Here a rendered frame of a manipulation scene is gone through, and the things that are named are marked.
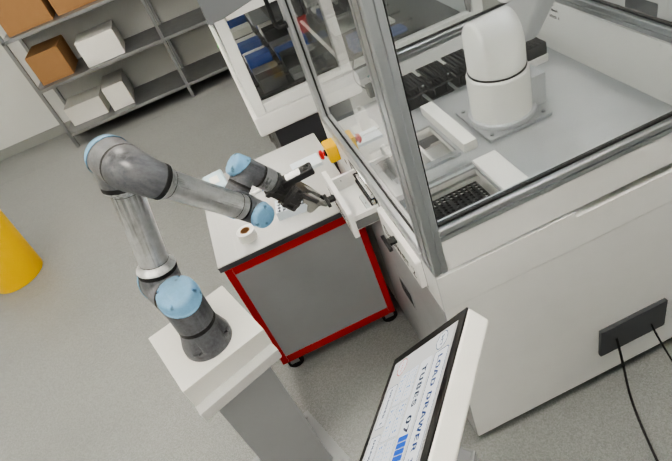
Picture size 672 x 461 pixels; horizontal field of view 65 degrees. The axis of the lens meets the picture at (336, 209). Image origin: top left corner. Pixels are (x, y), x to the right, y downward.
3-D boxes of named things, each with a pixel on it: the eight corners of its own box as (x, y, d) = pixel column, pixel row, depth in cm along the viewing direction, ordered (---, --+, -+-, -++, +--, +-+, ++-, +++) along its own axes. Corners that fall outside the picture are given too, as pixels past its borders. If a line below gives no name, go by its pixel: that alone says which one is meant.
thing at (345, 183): (358, 231, 177) (353, 217, 173) (334, 191, 197) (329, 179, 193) (464, 180, 180) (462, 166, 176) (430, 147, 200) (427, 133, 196)
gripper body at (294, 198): (290, 201, 182) (261, 187, 176) (304, 181, 180) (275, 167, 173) (296, 213, 176) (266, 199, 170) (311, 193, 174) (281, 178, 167)
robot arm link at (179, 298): (187, 344, 148) (164, 313, 139) (165, 321, 157) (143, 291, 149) (221, 315, 152) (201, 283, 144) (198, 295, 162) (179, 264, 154)
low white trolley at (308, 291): (288, 378, 242) (217, 268, 196) (261, 289, 291) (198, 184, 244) (402, 323, 247) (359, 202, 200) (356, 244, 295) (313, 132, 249)
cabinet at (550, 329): (480, 448, 195) (444, 315, 146) (376, 272, 276) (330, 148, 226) (702, 334, 202) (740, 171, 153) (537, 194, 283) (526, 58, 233)
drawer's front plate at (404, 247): (422, 289, 152) (415, 263, 146) (383, 231, 175) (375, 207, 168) (428, 286, 153) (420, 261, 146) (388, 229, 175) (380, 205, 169)
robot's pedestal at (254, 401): (291, 520, 196) (198, 419, 149) (252, 463, 217) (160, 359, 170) (351, 460, 206) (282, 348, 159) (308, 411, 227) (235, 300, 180)
